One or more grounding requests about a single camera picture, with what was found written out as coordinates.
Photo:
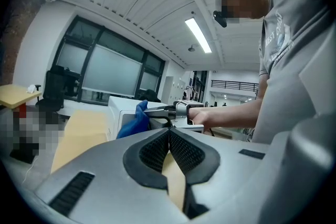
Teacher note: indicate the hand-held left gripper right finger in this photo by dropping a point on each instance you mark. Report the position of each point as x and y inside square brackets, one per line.
[231, 165]

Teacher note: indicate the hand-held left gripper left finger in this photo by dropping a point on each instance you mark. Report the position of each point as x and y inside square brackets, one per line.
[105, 165]

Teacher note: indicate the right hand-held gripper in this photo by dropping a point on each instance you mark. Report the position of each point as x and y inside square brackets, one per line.
[181, 112]

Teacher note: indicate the blue cloth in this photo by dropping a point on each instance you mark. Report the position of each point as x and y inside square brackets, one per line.
[134, 123]

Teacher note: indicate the person's right forearm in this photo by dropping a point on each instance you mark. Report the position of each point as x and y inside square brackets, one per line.
[231, 112]

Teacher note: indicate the black framed window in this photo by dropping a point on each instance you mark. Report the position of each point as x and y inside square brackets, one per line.
[110, 68]

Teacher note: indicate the round ceiling lamp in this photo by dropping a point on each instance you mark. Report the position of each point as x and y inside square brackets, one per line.
[191, 48]

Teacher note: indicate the black balcony railing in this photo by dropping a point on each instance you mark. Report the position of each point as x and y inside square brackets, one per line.
[235, 85]

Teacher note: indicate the long ceiling light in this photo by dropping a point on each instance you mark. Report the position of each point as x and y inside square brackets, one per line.
[198, 35]

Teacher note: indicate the black office chair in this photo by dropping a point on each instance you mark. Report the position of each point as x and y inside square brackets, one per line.
[55, 89]

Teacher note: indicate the white crumpled tissue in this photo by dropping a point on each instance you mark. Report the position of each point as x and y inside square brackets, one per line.
[30, 89]

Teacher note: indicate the small wooden side table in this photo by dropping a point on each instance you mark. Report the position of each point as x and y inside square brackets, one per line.
[14, 94]

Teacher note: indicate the person's gray printed t-shirt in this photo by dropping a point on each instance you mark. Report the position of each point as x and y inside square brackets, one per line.
[288, 21]

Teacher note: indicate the black head-mounted camera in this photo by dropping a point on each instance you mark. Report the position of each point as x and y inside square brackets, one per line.
[220, 18]

